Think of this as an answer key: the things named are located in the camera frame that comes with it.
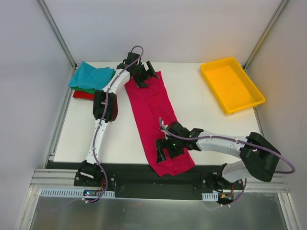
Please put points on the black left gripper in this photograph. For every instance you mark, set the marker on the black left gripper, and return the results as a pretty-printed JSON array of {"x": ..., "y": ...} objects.
[{"x": 143, "y": 74}]

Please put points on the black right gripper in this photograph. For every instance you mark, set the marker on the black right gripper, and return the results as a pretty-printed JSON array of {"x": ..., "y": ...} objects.
[{"x": 167, "y": 148}]

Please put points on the pink t shirt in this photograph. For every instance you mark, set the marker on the pink t shirt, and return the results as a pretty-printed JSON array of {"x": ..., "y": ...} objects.
[{"x": 148, "y": 105}]

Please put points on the yellow plastic tray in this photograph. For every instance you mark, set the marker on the yellow plastic tray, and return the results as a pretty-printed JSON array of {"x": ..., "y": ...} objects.
[{"x": 231, "y": 86}]

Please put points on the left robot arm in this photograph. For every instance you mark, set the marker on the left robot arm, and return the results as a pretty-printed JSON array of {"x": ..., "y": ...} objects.
[{"x": 105, "y": 110}]

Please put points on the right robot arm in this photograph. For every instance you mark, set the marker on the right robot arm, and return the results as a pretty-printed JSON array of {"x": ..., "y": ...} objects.
[{"x": 257, "y": 157}]

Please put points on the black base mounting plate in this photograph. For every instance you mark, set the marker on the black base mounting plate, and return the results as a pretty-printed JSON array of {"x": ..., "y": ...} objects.
[{"x": 141, "y": 181}]

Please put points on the folded green t shirt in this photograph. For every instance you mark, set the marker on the folded green t shirt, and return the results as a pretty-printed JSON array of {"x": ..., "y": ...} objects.
[{"x": 86, "y": 90}]

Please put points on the folded teal t shirt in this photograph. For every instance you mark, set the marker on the folded teal t shirt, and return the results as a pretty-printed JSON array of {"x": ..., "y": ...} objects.
[{"x": 86, "y": 67}]

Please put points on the folded red t shirt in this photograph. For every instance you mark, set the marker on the folded red t shirt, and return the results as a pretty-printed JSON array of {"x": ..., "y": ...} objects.
[{"x": 83, "y": 95}]

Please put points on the white slotted cable duct right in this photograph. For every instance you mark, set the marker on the white slotted cable duct right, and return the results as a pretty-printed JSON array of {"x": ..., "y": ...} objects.
[{"x": 210, "y": 196}]

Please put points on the white slotted cable duct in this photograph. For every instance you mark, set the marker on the white slotted cable duct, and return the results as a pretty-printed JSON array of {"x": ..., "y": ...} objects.
[
  {"x": 76, "y": 193},
  {"x": 210, "y": 196}
]

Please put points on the aluminium left side rail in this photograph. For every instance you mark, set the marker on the aluminium left side rail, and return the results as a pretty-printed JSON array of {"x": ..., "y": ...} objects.
[{"x": 58, "y": 127}]

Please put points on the aluminium front rail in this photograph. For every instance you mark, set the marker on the aluminium front rail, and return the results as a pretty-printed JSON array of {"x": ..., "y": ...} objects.
[{"x": 61, "y": 178}]

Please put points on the white slotted cable duct left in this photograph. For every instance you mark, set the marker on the white slotted cable duct left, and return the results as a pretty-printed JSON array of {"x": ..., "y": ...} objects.
[{"x": 76, "y": 193}]

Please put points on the aluminium corner post left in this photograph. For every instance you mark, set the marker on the aluminium corner post left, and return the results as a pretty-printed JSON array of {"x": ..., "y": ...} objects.
[{"x": 56, "y": 32}]

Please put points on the aluminium corner post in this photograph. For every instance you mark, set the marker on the aluminium corner post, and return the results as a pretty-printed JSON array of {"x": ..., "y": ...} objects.
[
  {"x": 266, "y": 32},
  {"x": 56, "y": 32}
]

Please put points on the aluminium corner post right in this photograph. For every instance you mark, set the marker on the aluminium corner post right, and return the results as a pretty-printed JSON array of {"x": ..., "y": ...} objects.
[{"x": 266, "y": 32}]

